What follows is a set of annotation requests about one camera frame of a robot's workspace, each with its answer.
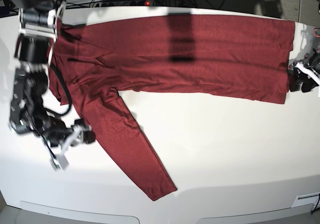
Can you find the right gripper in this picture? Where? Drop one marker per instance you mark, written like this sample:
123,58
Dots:
58,138

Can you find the dark red long-sleeve T-shirt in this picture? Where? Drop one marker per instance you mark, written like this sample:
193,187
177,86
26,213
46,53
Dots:
225,55

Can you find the black power strip red switch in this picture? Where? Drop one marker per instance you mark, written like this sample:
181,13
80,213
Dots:
107,3

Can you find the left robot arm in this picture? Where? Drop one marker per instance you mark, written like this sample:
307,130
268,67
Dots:
309,55

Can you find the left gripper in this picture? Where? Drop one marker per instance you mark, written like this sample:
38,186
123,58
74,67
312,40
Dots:
302,79

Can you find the white label plate on table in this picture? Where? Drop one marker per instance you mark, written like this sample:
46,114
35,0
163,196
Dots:
306,199

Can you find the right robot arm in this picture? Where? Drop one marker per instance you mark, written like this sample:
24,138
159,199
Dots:
39,27

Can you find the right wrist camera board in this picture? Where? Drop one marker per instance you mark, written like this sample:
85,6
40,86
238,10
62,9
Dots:
59,163

